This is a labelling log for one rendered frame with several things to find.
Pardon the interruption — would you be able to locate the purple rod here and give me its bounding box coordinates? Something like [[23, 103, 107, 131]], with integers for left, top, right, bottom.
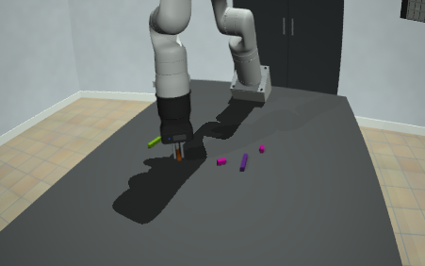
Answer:
[[240, 154, 248, 171]]

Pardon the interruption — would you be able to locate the lime green rod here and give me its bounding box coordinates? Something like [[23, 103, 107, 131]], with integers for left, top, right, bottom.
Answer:
[[148, 137, 161, 148]]

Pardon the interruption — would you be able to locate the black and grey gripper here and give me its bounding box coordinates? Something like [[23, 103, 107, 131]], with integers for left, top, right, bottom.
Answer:
[[153, 70, 193, 158]]

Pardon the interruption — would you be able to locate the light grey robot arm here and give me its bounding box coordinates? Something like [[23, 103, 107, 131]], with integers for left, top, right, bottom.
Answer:
[[149, 0, 262, 87]]

